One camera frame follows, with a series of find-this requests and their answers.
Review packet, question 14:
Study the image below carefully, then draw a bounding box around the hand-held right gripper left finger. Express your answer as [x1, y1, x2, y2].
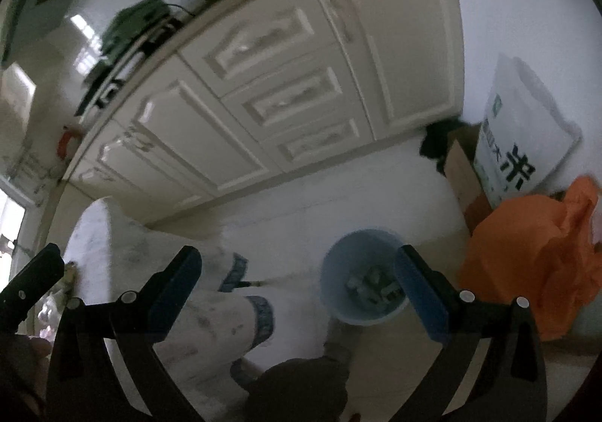
[44, 246, 203, 422]

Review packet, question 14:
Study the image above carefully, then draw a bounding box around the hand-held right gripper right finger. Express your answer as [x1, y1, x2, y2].
[395, 244, 549, 422]

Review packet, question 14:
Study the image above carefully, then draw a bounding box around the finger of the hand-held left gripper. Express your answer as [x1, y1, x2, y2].
[0, 243, 65, 335]

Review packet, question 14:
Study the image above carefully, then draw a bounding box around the light blue trash bin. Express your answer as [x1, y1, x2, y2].
[320, 228, 411, 326]

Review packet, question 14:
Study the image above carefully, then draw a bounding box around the round table with floral tablecloth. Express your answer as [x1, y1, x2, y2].
[61, 196, 274, 422]

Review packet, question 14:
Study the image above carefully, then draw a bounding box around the window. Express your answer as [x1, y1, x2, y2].
[0, 187, 29, 263]

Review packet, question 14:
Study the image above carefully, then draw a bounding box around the orange plastic bag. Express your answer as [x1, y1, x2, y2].
[458, 175, 602, 342]

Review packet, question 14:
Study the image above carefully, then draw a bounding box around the brown cardboard box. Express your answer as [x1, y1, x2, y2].
[444, 126, 494, 232]

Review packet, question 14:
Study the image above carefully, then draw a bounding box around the red kitchen item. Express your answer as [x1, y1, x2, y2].
[56, 125, 80, 158]

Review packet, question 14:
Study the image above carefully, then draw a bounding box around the black cloth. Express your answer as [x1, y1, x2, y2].
[420, 118, 473, 176]

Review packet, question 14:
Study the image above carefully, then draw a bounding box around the white rice sack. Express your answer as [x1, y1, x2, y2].
[473, 53, 583, 211]

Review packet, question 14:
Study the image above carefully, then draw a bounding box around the cream kitchen base cabinet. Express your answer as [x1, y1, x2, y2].
[61, 0, 467, 230]

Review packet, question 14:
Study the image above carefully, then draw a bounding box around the black gas stove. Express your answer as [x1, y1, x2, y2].
[76, 15, 185, 118]

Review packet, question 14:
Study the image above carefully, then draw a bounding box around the green electric cooker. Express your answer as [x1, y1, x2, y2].
[101, 0, 176, 62]

